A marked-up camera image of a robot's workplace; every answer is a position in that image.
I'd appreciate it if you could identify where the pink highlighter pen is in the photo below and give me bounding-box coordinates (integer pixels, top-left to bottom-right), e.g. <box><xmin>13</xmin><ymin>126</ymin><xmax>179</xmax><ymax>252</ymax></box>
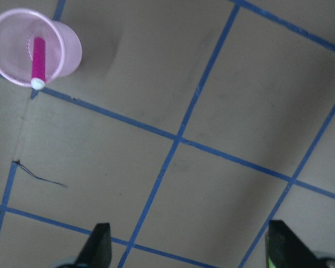
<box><xmin>31</xmin><ymin>37</ymin><xmax>46</xmax><ymax>90</ymax></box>

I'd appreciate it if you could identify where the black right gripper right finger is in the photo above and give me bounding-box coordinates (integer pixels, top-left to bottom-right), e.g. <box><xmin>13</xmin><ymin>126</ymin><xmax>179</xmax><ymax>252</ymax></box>
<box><xmin>266</xmin><ymin>220</ymin><xmax>321</xmax><ymax>267</ymax></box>

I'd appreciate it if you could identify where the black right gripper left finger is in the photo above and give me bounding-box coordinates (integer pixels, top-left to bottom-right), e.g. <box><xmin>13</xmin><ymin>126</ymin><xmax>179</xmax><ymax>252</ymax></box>
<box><xmin>73</xmin><ymin>223</ymin><xmax>112</xmax><ymax>268</ymax></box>

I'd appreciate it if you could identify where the pink mesh cup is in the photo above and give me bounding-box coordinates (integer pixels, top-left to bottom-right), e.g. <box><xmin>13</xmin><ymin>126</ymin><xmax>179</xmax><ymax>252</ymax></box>
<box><xmin>0</xmin><ymin>8</ymin><xmax>83</xmax><ymax>87</ymax></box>

